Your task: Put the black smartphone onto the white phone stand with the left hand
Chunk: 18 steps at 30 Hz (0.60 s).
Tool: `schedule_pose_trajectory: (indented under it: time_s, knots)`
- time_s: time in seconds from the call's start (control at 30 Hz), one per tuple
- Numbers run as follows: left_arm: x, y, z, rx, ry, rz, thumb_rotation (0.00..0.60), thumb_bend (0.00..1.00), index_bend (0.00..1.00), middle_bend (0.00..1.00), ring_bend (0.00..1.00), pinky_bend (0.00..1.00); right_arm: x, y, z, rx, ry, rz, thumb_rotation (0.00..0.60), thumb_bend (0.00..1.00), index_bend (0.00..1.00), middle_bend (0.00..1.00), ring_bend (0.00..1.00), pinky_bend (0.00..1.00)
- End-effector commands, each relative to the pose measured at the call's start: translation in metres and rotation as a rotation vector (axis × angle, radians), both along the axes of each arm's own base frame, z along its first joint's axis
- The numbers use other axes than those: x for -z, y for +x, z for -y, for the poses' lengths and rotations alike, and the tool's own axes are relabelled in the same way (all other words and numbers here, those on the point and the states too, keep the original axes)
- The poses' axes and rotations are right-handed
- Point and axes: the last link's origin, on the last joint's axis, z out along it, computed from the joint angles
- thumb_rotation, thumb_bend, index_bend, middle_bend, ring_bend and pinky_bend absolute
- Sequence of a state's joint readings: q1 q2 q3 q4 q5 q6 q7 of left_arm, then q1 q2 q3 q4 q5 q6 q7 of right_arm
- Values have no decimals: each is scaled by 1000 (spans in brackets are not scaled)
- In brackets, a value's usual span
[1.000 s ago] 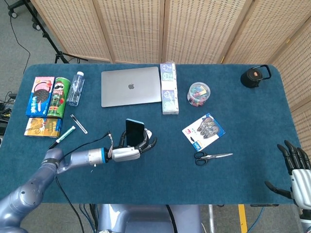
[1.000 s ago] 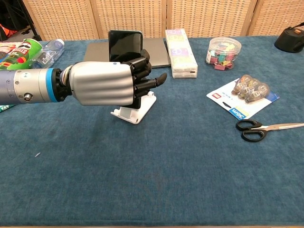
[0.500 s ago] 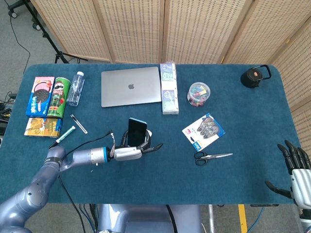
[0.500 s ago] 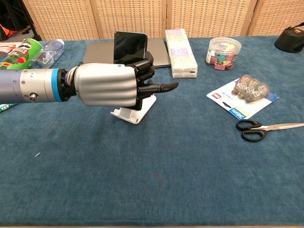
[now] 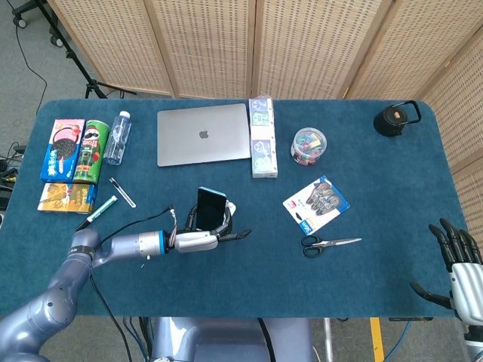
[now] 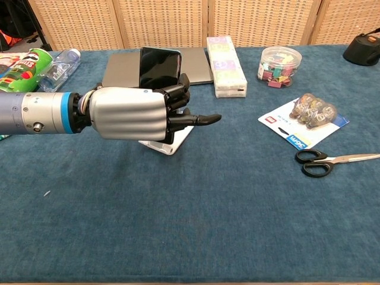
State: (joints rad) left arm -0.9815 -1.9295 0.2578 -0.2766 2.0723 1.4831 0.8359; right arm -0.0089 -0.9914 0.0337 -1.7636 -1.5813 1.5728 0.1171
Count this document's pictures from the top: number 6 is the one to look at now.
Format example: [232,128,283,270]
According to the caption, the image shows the wrapped tissue pack bundle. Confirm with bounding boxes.
[206,35,248,99]

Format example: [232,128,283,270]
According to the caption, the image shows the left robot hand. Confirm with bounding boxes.
[72,73,223,145]

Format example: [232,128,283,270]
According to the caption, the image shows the black pouch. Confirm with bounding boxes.
[343,28,380,67]

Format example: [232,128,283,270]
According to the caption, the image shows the white and red snack packet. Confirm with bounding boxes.
[0,52,30,75]

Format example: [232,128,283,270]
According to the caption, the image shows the correction tape blister pack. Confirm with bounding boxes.
[257,93,350,150]

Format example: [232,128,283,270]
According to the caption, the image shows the green Pringles can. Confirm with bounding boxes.
[0,48,53,94]

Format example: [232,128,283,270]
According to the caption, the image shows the white folding phone stand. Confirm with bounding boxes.
[138,108,195,156]

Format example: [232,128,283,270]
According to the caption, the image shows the orange fabric item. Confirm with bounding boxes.
[0,28,23,48]

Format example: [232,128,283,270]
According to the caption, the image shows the clear jar of binder clips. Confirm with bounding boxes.
[256,46,303,89]

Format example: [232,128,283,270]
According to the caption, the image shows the grey laptop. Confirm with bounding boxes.
[100,47,214,93]

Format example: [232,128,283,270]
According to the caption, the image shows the wicker folding screen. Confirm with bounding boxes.
[28,0,380,52]

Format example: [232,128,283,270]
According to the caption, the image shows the black-handled scissors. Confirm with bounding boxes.
[294,149,380,178]

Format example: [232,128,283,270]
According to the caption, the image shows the clear plastic water bottle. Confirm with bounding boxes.
[37,48,81,93]

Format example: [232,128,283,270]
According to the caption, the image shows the blue tablecloth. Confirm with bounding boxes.
[0,44,380,284]

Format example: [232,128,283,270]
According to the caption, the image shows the black smartphone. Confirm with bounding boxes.
[139,46,183,91]

